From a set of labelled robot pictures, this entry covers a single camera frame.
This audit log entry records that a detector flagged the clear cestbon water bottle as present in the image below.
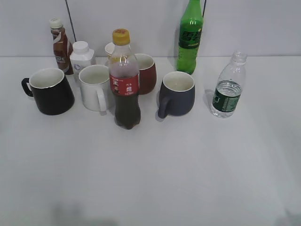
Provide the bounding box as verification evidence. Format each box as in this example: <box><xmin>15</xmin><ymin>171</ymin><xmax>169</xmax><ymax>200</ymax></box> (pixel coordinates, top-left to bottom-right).
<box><xmin>211</xmin><ymin>50</ymin><xmax>247</xmax><ymax>118</ymax></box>

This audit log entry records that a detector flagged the black ceramic mug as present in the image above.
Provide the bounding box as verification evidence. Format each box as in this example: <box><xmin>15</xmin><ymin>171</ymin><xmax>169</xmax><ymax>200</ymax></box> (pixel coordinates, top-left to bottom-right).
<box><xmin>21</xmin><ymin>68</ymin><xmax>75</xmax><ymax>115</ymax></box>

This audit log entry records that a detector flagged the dark blue ceramic mug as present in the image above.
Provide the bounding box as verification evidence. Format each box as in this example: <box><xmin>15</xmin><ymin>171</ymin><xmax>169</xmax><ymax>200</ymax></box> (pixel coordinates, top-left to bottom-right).
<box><xmin>158</xmin><ymin>71</ymin><xmax>195</xmax><ymax>119</ymax></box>

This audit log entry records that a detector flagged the red ceramic mug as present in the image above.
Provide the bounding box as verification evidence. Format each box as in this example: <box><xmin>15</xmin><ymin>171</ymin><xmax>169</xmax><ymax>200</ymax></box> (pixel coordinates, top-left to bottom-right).
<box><xmin>135</xmin><ymin>54</ymin><xmax>157</xmax><ymax>95</ymax></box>

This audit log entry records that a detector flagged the cola bottle yellow cap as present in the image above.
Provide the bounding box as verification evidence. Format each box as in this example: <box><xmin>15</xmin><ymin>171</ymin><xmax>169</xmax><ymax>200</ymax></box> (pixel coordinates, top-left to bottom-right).
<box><xmin>109</xmin><ymin>28</ymin><xmax>141</xmax><ymax>129</ymax></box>

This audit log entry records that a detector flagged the white ceramic mug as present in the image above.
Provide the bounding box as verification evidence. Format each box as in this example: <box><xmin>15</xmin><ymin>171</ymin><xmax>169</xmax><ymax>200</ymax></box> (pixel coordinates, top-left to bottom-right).
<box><xmin>79</xmin><ymin>65</ymin><xmax>115</xmax><ymax>112</ymax></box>

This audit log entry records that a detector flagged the white plastic bottle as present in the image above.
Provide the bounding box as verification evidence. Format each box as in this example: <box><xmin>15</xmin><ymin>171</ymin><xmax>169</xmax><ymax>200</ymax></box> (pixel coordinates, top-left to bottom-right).
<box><xmin>70</xmin><ymin>41</ymin><xmax>96</xmax><ymax>86</ymax></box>

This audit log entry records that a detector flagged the green sprite bottle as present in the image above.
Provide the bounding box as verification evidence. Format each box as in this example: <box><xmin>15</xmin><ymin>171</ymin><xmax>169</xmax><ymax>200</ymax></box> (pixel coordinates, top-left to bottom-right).
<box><xmin>176</xmin><ymin>0</ymin><xmax>203</xmax><ymax>74</ymax></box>

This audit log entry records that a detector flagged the brown coffee drink bottle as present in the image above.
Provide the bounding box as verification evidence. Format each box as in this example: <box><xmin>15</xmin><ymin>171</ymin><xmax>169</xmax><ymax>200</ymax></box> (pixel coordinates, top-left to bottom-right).
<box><xmin>49</xmin><ymin>18</ymin><xmax>73</xmax><ymax>75</ymax></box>

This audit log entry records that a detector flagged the black cable left background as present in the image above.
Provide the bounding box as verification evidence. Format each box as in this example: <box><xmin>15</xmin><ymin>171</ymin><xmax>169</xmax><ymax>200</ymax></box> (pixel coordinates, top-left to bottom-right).
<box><xmin>64</xmin><ymin>0</ymin><xmax>78</xmax><ymax>42</ymax></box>

